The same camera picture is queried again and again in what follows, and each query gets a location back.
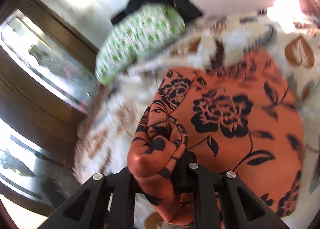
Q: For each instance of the green white checkered pillow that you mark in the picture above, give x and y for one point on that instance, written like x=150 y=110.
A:
x=141 y=34

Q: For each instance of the orange black floral blouse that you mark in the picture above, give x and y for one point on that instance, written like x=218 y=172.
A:
x=242 y=118

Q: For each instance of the black garment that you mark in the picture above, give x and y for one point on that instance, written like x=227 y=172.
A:
x=185 y=8

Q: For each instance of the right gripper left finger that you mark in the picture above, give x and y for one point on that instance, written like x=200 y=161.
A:
x=101 y=202

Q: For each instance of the wooden stained glass door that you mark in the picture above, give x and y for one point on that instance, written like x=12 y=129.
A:
x=47 y=89

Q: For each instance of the leaf pattern fleece blanket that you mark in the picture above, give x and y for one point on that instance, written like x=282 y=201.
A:
x=106 y=135

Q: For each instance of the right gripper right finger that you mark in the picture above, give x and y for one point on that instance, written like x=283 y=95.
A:
x=221 y=200

